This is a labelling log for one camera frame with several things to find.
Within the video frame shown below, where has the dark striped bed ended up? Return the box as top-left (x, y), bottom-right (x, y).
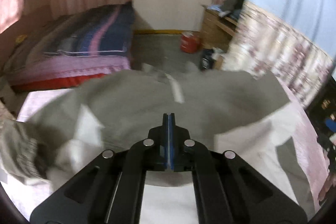
top-left (3, 2), bottom-right (135, 90)

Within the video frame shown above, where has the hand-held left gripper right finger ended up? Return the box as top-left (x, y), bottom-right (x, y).
top-left (169, 113), bottom-right (307, 224)

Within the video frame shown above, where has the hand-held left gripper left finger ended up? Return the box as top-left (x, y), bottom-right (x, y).
top-left (30, 113), bottom-right (170, 224)

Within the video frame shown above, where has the wooden desk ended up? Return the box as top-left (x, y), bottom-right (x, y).
top-left (201, 5), bottom-right (242, 51)

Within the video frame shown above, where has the red bucket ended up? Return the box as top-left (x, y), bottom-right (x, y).
top-left (180, 32), bottom-right (202, 53)

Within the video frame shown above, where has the black cabinet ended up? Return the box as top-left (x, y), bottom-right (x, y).
top-left (306, 77), bottom-right (336, 135)

